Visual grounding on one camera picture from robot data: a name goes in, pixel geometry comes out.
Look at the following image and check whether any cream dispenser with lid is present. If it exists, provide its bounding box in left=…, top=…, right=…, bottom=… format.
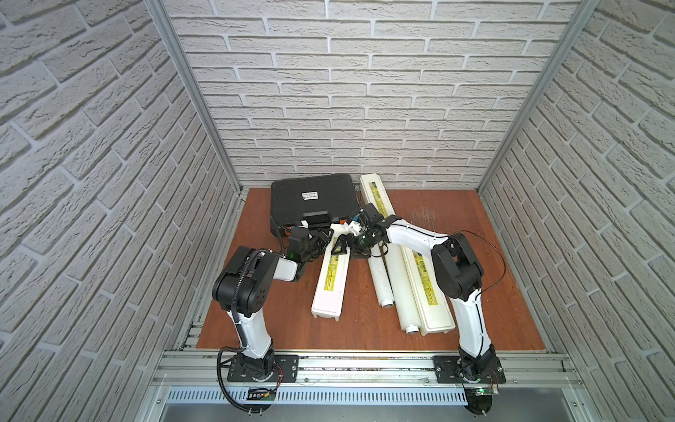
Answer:
left=310, top=224, right=351, bottom=321

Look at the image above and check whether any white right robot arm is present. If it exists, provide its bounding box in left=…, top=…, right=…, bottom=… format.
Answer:
left=332, top=204, right=499, bottom=383

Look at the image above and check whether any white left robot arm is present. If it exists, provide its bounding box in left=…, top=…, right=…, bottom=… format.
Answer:
left=212, top=227, right=334, bottom=380

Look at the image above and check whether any white plastic wrap roll middle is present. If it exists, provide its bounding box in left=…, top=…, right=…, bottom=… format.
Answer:
left=367, top=257, right=395, bottom=309

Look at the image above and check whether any white plastic wrap roll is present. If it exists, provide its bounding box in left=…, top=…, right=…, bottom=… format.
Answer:
left=367, top=257, right=395, bottom=309
left=384, top=244, right=421, bottom=335

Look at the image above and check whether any white plastic wrap roll right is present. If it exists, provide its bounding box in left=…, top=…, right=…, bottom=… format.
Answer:
left=384, top=244, right=421, bottom=335

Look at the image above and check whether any black plastic tool case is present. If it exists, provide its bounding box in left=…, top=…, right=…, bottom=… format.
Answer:
left=270, top=173, right=360, bottom=237

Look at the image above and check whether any cream dispenser far back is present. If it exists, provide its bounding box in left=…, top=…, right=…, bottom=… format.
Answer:
left=360, top=173, right=395, bottom=217

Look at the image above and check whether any cream dispenser right front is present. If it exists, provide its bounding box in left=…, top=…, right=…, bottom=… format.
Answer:
left=401, top=247, right=456, bottom=335

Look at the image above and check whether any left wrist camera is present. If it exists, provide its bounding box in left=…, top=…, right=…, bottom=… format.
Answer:
left=287, top=227, right=311, bottom=262

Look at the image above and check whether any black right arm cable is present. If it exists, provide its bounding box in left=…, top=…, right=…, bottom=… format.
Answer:
left=458, top=230, right=507, bottom=296

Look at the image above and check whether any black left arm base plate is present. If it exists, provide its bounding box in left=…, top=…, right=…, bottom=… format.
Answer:
left=227, top=353, right=300, bottom=383

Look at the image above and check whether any aluminium corner post right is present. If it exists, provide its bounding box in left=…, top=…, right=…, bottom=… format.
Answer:
left=476, top=0, right=599, bottom=195

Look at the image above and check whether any aluminium corner post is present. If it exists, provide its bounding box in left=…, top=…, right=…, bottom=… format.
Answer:
left=145, top=0, right=244, bottom=195
left=476, top=0, right=599, bottom=195

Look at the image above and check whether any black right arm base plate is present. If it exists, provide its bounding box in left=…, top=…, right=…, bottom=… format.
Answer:
left=432, top=353, right=506, bottom=384

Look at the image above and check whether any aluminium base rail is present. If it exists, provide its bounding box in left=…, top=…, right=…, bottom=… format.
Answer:
left=142, top=350, right=591, bottom=416

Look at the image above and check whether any aluminium corner post left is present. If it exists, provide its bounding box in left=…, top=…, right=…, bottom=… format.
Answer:
left=145, top=0, right=244, bottom=195

